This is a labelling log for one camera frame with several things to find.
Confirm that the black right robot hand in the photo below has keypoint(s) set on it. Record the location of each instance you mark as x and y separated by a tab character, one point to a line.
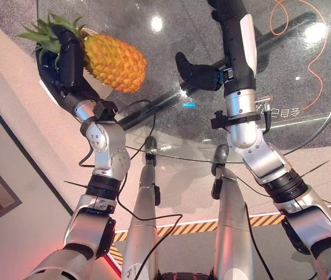
238	58

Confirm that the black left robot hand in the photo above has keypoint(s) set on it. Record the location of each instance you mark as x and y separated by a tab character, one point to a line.
69	70

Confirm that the yellow pineapple with green crown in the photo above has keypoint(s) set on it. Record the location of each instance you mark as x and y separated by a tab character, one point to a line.
116	64

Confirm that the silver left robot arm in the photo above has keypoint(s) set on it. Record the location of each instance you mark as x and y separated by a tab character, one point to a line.
107	151

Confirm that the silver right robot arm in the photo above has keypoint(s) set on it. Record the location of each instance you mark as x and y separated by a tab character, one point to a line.
270	163

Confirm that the white plate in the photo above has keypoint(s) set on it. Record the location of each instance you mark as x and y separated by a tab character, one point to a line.
100	87

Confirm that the dark right robot foot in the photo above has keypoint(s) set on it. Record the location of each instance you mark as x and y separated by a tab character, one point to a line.
221	153

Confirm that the dark robot foot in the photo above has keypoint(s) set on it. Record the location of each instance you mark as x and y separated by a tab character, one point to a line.
151	144
221	153

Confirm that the dark left robot foot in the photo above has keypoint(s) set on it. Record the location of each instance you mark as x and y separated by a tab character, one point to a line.
151	144

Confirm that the silver left robot leg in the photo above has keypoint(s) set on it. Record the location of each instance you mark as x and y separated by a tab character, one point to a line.
143	227

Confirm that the silver robot leg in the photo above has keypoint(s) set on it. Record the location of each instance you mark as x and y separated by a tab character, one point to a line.
229	233
143	227

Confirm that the yellow black hazard floor tape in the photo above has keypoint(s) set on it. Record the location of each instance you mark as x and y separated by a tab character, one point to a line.
194	227

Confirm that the silver right robot leg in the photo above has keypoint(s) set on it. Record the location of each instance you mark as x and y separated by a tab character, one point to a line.
229	233

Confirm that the black robot waist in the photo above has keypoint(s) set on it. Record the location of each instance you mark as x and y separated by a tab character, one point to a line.
186	275

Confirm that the dark framed wall panel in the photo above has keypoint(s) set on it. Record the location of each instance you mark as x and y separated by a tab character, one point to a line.
5	201

